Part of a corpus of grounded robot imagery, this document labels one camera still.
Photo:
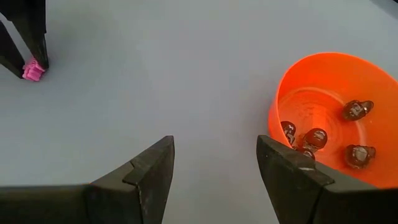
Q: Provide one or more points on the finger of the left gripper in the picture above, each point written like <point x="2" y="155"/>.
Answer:
<point x="9" y="53"/>
<point x="31" y="21"/>

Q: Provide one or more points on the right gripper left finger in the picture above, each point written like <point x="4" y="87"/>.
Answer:
<point x="109" y="202"/>

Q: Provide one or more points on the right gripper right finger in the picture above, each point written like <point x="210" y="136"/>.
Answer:
<point x="304" y="202"/>

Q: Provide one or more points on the pink skeleton hand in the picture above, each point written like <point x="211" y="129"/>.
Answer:
<point x="32" y="72"/>

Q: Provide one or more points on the dark clear plastic skull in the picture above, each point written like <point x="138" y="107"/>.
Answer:
<point x="314" y="138"/>
<point x="360" y="155"/>
<point x="288" y="129"/>
<point x="306" y="153"/>
<point x="357" y="109"/>

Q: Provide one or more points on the orange round plastic bowl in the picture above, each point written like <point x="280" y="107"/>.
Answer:
<point x="314" y="105"/>

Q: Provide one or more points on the black metal table frame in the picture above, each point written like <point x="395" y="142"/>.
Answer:
<point x="392" y="3"/>

